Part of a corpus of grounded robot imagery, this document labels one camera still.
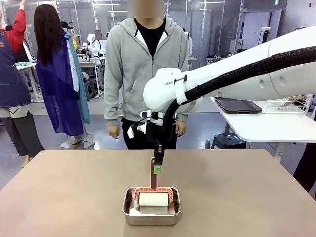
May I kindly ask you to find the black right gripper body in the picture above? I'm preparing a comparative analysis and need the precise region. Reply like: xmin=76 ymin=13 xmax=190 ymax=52
xmin=145 ymin=119 xmax=164 ymax=149

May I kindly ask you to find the red brown lint roller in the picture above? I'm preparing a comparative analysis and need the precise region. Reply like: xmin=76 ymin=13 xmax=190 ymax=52
xmin=134 ymin=157 xmax=172 ymax=207

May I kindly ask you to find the dark brown serving tray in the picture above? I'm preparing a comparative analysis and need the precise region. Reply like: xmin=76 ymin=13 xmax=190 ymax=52
xmin=213 ymin=96 xmax=263 ymax=115

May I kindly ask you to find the person's left forearm grey sleeve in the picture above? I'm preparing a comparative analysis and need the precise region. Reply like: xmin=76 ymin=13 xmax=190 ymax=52
xmin=176 ymin=111 xmax=190 ymax=123

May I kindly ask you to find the person's right forearm grey sleeve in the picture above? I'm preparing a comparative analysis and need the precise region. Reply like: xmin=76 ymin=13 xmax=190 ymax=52
xmin=104 ymin=91 xmax=122 ymax=127

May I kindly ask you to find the person's left hand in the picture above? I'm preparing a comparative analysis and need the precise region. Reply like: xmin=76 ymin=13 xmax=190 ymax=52
xmin=175 ymin=120 xmax=187 ymax=137

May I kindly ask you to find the person's right hand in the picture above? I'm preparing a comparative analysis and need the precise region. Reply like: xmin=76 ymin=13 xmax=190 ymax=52
xmin=107 ymin=124 xmax=120 ymax=139

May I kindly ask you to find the rectangular steel container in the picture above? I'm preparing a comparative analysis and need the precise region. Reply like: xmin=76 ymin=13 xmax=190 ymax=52
xmin=122 ymin=186 xmax=181 ymax=226

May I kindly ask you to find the person in grey hoodie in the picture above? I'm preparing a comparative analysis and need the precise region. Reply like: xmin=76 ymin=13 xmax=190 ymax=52
xmin=103 ymin=16 xmax=191 ymax=150

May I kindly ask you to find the black metal stool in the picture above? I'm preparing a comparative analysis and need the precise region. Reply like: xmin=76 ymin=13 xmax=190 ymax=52
xmin=211 ymin=132 xmax=247 ymax=150

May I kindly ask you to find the white background desk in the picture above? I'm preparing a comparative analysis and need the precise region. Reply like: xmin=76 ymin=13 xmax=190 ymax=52
xmin=78 ymin=55 xmax=106 ymax=97

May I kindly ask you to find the white shoe rack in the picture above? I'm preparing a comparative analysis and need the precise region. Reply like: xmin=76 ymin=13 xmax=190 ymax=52
xmin=205 ymin=54 xmax=231 ymax=66

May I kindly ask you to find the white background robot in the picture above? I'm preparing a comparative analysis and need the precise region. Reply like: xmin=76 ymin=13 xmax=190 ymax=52
xmin=86 ymin=33 xmax=107 ymax=59

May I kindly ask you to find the long-haired figure in blue robe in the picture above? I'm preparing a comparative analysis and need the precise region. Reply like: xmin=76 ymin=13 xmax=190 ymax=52
xmin=34 ymin=3 xmax=96 ymax=149

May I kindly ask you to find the white side table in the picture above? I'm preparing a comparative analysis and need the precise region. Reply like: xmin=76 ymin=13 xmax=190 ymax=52
xmin=209 ymin=96 xmax=316 ymax=158

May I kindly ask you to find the person in orange top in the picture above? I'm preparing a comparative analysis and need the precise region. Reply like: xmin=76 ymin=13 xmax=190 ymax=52
xmin=293 ymin=142 xmax=316 ymax=194

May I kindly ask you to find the black tripod with white device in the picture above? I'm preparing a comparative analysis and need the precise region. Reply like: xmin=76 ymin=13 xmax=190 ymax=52
xmin=260 ymin=26 xmax=272 ymax=44

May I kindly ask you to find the figure in red with denim apron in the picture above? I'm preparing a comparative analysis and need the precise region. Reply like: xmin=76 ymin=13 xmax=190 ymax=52
xmin=0 ymin=0 xmax=45 ymax=168

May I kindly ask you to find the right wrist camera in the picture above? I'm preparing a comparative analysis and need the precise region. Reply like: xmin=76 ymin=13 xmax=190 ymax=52
xmin=127 ymin=122 xmax=149 ymax=139

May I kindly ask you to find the white cable strap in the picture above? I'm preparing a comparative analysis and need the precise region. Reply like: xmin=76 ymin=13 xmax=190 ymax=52
xmin=173 ymin=74 xmax=189 ymax=105

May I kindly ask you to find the black braided cable sleeve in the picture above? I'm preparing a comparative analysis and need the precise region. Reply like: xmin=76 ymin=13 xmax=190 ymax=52
xmin=161 ymin=45 xmax=316 ymax=142

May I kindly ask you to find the white wire dish rack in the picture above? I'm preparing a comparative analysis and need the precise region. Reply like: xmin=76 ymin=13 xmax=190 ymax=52
xmin=254 ymin=94 xmax=316 ymax=115

